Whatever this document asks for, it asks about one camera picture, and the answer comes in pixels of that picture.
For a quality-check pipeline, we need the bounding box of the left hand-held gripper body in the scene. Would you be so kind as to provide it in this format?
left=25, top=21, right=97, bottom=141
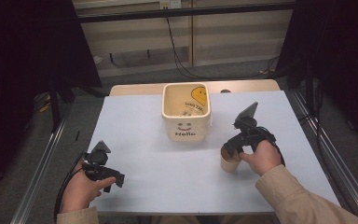
left=82, top=140, right=120, bottom=183

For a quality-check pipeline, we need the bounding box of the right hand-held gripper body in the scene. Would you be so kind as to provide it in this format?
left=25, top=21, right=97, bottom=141
left=228, top=101, right=277, bottom=154

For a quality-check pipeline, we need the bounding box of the brown paper cup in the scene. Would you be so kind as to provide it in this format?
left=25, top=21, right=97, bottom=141
left=219, top=145, right=242, bottom=174

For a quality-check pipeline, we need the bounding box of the cream square smiley bin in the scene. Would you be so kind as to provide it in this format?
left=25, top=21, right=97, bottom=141
left=160, top=81, right=213, bottom=143

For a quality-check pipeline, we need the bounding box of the person's right hand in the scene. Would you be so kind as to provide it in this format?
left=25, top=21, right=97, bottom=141
left=239, top=139, right=282, bottom=177

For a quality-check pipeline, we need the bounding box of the person's left hand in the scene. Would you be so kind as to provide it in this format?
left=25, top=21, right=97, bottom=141
left=61, top=160, right=117, bottom=214

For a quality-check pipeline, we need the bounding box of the pale blue table sheet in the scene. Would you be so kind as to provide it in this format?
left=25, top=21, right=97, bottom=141
left=87, top=90, right=341, bottom=217

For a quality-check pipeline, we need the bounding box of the clear bag with yellow smiley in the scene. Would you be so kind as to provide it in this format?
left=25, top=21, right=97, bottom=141
left=178, top=86, right=208, bottom=118

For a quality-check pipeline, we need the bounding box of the black stand leg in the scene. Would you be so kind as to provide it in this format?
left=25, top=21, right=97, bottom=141
left=48, top=79, right=76, bottom=133

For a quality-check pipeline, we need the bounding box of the black curtain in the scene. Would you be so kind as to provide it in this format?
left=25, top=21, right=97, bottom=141
left=0, top=0, right=103, bottom=203
left=274, top=0, right=358, bottom=152

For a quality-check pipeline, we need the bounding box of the black horizontal bar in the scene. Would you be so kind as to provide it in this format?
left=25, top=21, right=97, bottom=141
left=75, top=2, right=296, bottom=24

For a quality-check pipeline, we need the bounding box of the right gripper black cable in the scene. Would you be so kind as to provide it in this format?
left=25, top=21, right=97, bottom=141
left=260, top=125, right=286, bottom=168

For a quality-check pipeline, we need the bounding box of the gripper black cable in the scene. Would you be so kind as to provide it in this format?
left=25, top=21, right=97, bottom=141
left=53, top=151, right=86, bottom=224
left=260, top=125, right=286, bottom=168

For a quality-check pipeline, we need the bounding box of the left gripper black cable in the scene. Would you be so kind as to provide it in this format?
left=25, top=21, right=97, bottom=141
left=53, top=151, right=86, bottom=224

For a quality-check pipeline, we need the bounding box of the metal frame rail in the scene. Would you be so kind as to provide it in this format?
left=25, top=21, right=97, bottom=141
left=9, top=104, right=73, bottom=224
left=287, top=89, right=358, bottom=224

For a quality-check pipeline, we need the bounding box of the black hanging wall cable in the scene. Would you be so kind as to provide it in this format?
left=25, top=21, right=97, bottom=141
left=165, top=16, right=282, bottom=80

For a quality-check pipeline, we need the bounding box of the white wall socket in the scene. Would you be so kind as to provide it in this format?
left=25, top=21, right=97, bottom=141
left=159, top=0, right=183, bottom=10

